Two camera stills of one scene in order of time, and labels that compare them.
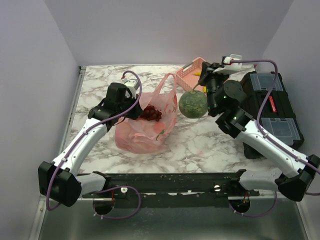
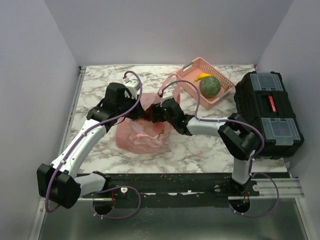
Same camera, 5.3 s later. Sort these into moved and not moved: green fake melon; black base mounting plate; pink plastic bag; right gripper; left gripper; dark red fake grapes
Moved: right gripper; green fake melon
Not moved: left gripper; black base mounting plate; dark red fake grapes; pink plastic bag
